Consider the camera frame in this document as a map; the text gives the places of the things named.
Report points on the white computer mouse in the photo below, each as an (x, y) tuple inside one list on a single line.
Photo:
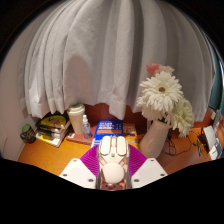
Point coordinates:
[(113, 163)]

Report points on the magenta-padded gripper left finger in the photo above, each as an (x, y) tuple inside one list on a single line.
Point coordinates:
[(78, 171)]

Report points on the cream lidded tumbler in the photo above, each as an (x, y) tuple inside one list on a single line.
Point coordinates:
[(76, 120)]

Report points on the white and pink flowers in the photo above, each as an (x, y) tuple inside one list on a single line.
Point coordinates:
[(161, 96)]

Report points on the dark mug with green inside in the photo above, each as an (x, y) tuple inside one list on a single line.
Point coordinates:
[(28, 134)]

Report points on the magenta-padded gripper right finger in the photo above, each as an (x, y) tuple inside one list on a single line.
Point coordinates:
[(148, 171)]

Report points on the red flat notebook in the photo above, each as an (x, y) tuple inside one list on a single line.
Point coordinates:
[(78, 138)]

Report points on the yellow and black book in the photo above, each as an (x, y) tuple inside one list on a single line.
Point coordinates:
[(53, 120)]

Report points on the yellow and white book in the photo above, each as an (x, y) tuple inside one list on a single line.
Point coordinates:
[(51, 140)]

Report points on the clear spray bottle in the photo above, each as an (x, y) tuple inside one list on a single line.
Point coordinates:
[(86, 128)]

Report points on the white ceramic vase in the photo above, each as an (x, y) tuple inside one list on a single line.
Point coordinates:
[(153, 140)]

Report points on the white pleated curtain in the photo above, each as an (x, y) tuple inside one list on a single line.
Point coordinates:
[(106, 56)]

